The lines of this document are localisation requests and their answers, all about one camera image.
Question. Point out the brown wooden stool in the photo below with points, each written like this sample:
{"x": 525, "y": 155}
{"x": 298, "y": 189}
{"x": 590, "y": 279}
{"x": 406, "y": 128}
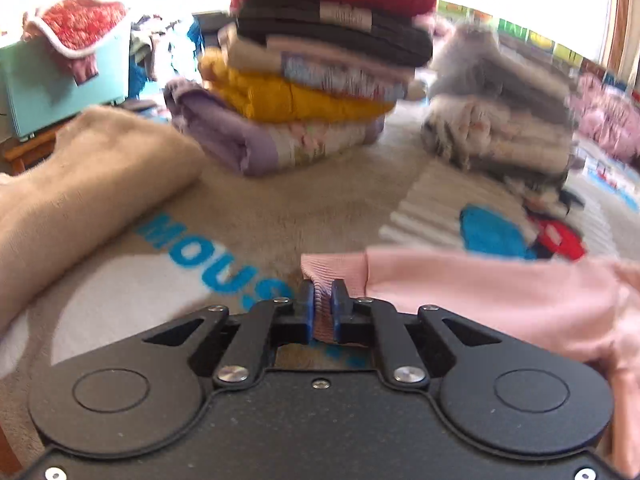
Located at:
{"x": 30, "y": 152}

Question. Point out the teal storage box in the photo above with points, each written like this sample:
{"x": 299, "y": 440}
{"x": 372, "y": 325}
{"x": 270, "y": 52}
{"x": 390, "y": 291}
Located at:
{"x": 30, "y": 90}

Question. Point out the cartoon printed blanket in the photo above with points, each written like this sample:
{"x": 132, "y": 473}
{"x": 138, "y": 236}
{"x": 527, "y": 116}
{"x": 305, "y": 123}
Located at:
{"x": 280, "y": 220}

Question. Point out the pink sweatshirt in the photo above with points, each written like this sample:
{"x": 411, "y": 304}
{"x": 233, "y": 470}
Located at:
{"x": 475, "y": 300}

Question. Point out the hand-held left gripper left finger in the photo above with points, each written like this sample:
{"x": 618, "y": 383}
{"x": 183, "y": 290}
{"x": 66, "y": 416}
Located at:
{"x": 306, "y": 306}

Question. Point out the beige folded fleece cloth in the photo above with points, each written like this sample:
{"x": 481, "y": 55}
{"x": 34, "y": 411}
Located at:
{"x": 75, "y": 195}

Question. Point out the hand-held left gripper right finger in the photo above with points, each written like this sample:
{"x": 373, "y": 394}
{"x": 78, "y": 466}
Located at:
{"x": 339, "y": 310}

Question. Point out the grey stack of folded clothes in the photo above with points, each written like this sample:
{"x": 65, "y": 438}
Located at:
{"x": 500, "y": 130}

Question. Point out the tall stack of folded clothes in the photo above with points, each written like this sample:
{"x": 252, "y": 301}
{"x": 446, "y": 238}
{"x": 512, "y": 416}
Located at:
{"x": 300, "y": 95}

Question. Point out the purple quilt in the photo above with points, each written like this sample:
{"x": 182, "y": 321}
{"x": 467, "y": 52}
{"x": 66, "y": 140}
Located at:
{"x": 610, "y": 115}

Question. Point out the colourful alphabet foam mat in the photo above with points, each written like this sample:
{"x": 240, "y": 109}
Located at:
{"x": 520, "y": 32}

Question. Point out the red floral quilted cloth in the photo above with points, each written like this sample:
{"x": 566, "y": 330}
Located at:
{"x": 75, "y": 17}

